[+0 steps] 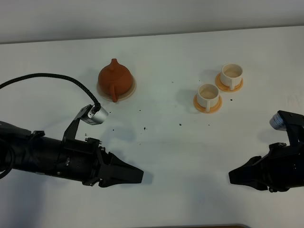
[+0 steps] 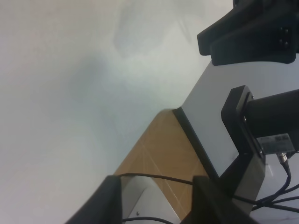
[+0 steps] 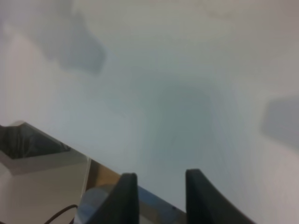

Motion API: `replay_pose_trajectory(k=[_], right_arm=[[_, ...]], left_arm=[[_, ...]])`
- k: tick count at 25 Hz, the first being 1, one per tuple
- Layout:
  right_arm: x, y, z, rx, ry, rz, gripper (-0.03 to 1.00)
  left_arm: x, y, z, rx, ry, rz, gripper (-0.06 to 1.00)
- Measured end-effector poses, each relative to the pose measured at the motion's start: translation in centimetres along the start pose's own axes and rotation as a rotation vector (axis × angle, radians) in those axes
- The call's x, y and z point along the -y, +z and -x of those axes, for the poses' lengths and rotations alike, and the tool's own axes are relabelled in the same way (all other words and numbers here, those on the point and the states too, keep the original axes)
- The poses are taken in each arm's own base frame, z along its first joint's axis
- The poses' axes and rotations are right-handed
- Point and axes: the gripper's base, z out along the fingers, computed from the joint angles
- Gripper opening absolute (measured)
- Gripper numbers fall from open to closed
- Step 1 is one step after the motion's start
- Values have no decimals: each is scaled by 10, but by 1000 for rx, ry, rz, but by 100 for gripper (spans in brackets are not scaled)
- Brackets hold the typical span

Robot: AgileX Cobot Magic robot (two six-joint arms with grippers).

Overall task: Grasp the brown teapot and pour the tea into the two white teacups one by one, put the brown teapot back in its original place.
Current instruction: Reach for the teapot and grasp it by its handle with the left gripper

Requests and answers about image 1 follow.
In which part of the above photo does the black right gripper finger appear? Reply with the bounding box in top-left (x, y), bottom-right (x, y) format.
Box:
top-left (229, 155), bottom-right (271, 178)
top-left (229, 175), bottom-right (268, 191)

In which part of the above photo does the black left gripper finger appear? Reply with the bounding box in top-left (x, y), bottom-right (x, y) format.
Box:
top-left (98, 177), bottom-right (143, 187)
top-left (102, 152), bottom-right (144, 178)

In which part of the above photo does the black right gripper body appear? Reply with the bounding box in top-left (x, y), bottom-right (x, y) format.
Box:
top-left (268, 142), bottom-right (304, 192)

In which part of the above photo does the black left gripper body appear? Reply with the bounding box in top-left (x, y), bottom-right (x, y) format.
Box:
top-left (56, 138), bottom-right (105, 186)

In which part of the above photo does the brown clay teapot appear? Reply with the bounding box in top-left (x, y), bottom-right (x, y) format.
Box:
top-left (98, 58), bottom-right (133, 103)

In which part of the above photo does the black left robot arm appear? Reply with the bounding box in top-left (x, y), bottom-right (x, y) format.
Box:
top-left (0, 122), bottom-right (144, 188)

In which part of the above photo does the beige round teapot saucer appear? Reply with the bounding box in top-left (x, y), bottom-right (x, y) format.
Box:
top-left (96, 78), bottom-right (137, 102)

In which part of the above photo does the near orange coaster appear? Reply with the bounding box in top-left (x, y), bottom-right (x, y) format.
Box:
top-left (193, 95), bottom-right (222, 114)

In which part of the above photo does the orange coaster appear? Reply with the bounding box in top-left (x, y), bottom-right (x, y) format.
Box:
top-left (193, 95), bottom-right (222, 114)
top-left (215, 73), bottom-right (243, 93)

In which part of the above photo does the near white teacup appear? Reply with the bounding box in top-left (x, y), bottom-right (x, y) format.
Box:
top-left (196, 84), bottom-right (219, 113)

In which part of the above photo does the white teacup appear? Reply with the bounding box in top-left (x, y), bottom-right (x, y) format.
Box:
top-left (220, 64), bottom-right (243, 91)
top-left (196, 84), bottom-right (219, 113)

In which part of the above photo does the far orange coaster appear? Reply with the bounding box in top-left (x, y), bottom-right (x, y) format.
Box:
top-left (215, 73), bottom-right (243, 93)

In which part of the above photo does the far white teacup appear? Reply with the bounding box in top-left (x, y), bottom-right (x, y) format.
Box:
top-left (220, 64), bottom-right (243, 91)

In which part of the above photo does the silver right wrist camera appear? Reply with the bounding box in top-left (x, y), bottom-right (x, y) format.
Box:
top-left (269, 113), bottom-right (286, 131)

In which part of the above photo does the black braided camera cable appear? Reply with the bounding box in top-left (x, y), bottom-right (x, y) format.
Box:
top-left (0, 73), bottom-right (101, 112)

